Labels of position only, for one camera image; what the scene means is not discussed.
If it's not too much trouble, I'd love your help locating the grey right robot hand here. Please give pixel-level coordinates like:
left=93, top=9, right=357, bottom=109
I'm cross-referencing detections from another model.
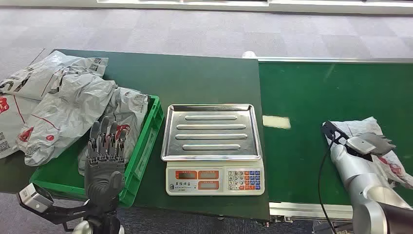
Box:
left=358, top=132, right=397, bottom=156

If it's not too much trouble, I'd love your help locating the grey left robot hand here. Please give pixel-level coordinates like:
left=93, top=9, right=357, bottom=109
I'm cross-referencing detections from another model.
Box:
left=84, top=116, right=127, bottom=211

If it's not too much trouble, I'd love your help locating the grey poly mailer package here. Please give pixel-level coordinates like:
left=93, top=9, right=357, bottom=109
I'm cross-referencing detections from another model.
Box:
left=324, top=117, right=413, bottom=190

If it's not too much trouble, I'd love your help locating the green conveyor belt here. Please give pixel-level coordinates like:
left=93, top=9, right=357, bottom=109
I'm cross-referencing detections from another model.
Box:
left=258, top=61, right=413, bottom=207

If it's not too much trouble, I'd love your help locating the green plastic crate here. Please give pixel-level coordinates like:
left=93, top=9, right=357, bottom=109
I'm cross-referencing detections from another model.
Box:
left=29, top=94, right=165, bottom=208

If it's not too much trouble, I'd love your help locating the grey poly mailer red logo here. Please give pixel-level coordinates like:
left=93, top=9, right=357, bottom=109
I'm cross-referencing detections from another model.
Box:
left=77, top=86, right=150, bottom=176

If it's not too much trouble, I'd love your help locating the large crumpled grey poly mailer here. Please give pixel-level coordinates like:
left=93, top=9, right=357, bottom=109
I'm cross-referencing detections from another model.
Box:
left=16, top=71, right=117, bottom=167

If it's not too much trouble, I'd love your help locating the white poly mailer red print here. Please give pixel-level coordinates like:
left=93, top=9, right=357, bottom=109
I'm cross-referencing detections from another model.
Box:
left=0, top=94, right=41, bottom=159

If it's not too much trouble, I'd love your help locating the white electronic weighing scale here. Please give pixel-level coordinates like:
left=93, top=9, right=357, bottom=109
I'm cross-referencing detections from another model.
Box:
left=160, top=104, right=266, bottom=196

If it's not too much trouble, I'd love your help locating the stainless steel scale tray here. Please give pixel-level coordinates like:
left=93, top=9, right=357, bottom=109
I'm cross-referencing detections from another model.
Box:
left=160, top=104, right=262, bottom=162

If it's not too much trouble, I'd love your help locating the grey poly mailer with QR labels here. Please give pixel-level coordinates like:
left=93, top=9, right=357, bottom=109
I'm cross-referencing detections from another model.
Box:
left=0, top=51, right=109, bottom=101

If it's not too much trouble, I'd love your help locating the dark green table mat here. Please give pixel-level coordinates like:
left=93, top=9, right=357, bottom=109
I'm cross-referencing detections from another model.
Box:
left=0, top=49, right=271, bottom=221

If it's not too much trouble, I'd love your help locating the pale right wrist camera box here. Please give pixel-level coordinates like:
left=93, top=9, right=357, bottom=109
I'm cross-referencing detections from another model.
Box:
left=321, top=121, right=377, bottom=162

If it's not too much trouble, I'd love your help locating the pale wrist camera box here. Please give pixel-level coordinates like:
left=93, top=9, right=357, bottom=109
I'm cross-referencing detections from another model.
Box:
left=17, top=183, right=97, bottom=227
left=321, top=121, right=377, bottom=162

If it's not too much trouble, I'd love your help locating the black cable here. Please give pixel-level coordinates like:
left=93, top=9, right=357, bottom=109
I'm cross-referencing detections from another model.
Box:
left=318, top=138, right=338, bottom=234

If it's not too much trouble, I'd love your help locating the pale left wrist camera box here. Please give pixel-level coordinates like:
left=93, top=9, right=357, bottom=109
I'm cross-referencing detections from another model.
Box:
left=17, top=183, right=97, bottom=227

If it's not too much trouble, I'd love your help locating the aluminium conveyor frame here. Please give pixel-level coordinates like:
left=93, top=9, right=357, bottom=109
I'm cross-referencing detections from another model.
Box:
left=257, top=57, right=413, bottom=224

